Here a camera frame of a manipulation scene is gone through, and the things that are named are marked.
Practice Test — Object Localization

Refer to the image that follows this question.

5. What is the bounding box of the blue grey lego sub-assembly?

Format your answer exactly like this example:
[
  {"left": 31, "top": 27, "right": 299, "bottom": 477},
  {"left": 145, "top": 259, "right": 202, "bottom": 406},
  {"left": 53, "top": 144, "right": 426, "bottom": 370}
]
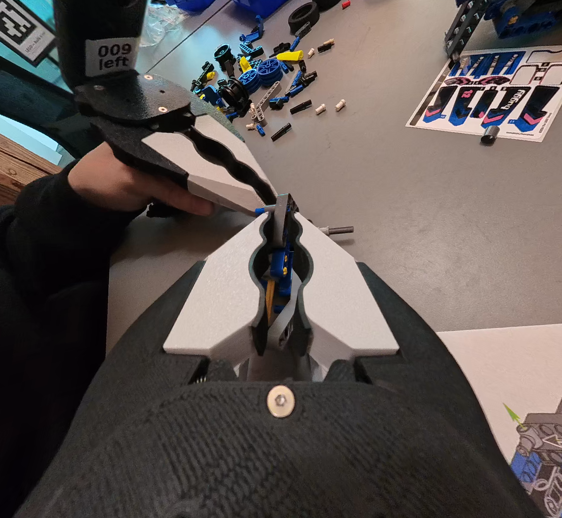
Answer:
[{"left": 256, "top": 193, "right": 354, "bottom": 347}]

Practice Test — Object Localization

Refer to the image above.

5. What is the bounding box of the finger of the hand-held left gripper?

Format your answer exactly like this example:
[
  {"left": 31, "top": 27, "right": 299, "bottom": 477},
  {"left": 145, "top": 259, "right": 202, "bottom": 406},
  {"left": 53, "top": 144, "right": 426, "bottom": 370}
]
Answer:
[
  {"left": 195, "top": 115, "right": 275, "bottom": 196},
  {"left": 140, "top": 125, "right": 279, "bottom": 213}
]

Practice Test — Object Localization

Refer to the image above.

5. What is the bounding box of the pile of loose lego pieces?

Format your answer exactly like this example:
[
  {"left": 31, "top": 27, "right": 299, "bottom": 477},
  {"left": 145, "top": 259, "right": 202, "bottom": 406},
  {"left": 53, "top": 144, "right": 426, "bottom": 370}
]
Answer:
[{"left": 190, "top": 15, "right": 347, "bottom": 142}]

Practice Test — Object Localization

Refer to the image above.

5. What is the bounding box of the black white marker sign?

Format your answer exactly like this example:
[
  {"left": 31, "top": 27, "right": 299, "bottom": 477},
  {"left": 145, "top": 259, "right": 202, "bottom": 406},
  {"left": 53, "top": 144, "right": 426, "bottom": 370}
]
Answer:
[{"left": 0, "top": 0, "right": 57, "bottom": 66}]

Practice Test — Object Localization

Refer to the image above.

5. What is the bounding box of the partly built lego buggy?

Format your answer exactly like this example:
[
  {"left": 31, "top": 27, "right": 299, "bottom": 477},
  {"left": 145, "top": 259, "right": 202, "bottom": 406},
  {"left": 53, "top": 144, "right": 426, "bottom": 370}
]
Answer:
[{"left": 443, "top": 0, "right": 562, "bottom": 62}]

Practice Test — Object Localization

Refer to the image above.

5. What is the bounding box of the wooden board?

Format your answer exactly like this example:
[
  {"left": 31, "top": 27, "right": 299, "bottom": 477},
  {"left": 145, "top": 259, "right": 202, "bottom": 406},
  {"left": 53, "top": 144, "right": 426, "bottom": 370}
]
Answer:
[{"left": 0, "top": 134, "right": 75, "bottom": 205}]

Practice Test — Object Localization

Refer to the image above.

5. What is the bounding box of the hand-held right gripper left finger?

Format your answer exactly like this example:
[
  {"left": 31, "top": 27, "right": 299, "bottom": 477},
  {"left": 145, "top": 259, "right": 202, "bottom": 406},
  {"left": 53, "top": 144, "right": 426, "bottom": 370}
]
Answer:
[{"left": 162, "top": 212, "right": 270, "bottom": 367}]

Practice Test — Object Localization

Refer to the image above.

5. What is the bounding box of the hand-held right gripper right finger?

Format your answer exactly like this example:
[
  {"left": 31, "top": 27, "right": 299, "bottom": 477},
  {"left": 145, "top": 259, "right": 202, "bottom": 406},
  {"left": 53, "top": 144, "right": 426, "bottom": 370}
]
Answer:
[{"left": 292, "top": 212, "right": 400, "bottom": 369}]

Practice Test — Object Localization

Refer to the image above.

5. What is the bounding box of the lego instruction booklet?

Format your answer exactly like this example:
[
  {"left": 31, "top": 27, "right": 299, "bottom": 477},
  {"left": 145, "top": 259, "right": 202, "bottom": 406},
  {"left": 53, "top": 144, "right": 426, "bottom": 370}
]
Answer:
[{"left": 438, "top": 324, "right": 562, "bottom": 514}]

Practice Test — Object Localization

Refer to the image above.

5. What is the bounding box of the person's left hand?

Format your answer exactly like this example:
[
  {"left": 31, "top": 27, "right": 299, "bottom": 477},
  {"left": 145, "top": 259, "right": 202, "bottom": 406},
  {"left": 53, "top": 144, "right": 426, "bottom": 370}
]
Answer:
[{"left": 68, "top": 143, "right": 217, "bottom": 222}]

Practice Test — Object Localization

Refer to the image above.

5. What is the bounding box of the person's dark clothed torso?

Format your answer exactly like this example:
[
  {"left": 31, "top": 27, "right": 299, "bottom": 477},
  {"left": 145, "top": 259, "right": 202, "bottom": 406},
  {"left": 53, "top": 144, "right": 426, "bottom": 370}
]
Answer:
[{"left": 0, "top": 263, "right": 110, "bottom": 518}]

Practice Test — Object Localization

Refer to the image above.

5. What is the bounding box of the lego sticker sheet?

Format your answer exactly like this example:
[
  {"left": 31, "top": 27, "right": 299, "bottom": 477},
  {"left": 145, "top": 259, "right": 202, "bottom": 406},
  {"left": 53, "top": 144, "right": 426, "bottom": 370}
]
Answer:
[{"left": 406, "top": 46, "right": 562, "bottom": 143}]

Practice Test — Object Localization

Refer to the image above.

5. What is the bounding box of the clear plastic bag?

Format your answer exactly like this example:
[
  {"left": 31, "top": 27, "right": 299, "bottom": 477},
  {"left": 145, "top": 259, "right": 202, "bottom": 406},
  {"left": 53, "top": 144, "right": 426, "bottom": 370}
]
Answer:
[{"left": 145, "top": 0, "right": 187, "bottom": 47}]

